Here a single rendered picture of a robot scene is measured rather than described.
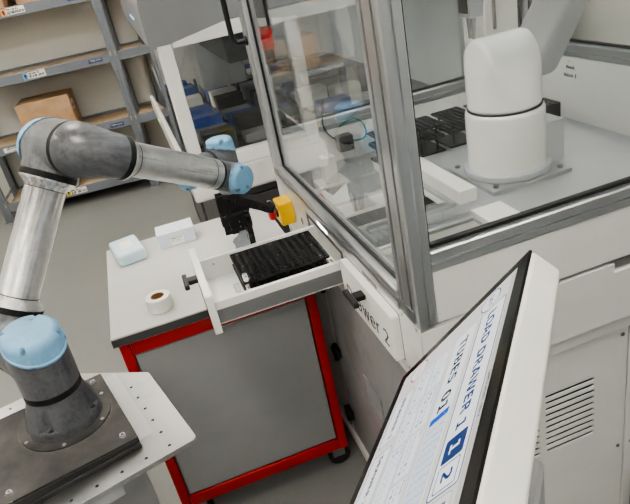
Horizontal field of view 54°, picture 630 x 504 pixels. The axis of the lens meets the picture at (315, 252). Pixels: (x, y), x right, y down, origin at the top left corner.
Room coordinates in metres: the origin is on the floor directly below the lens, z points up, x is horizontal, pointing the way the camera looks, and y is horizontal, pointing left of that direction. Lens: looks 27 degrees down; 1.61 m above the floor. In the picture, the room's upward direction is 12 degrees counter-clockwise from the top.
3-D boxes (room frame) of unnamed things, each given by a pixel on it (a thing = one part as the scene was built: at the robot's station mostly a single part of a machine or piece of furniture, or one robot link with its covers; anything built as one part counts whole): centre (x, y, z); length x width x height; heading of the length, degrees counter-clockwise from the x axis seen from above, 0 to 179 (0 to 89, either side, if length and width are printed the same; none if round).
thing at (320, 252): (1.43, 0.10, 0.87); 0.22 x 0.18 x 0.06; 103
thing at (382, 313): (1.15, -0.09, 0.87); 0.29 x 0.02 x 0.11; 13
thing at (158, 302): (1.54, 0.45, 0.78); 0.07 x 0.07 x 0.04
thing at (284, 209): (1.77, 0.07, 0.88); 0.07 x 0.05 x 0.07; 13
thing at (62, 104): (5.12, 1.84, 0.72); 0.41 x 0.32 x 0.28; 98
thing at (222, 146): (1.66, 0.19, 1.11); 0.09 x 0.08 x 0.11; 136
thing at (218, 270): (1.43, 0.09, 0.86); 0.40 x 0.26 x 0.06; 103
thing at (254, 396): (1.79, 0.36, 0.38); 0.62 x 0.58 x 0.76; 13
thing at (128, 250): (1.94, 0.62, 0.78); 0.15 x 0.10 x 0.04; 23
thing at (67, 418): (1.08, 0.59, 0.85); 0.15 x 0.15 x 0.10
